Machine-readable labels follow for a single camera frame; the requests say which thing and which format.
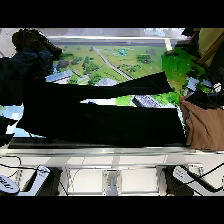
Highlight black cable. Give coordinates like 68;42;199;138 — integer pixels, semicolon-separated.
0;154;39;178

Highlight olive brown garment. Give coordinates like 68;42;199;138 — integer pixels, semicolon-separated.
11;28;64;59

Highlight silver frame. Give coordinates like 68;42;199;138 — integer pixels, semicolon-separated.
0;144;224;197

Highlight black trousers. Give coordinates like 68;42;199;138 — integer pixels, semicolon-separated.
16;71;188;148

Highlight dark blue garment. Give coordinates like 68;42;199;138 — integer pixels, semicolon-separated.
13;49;56;79

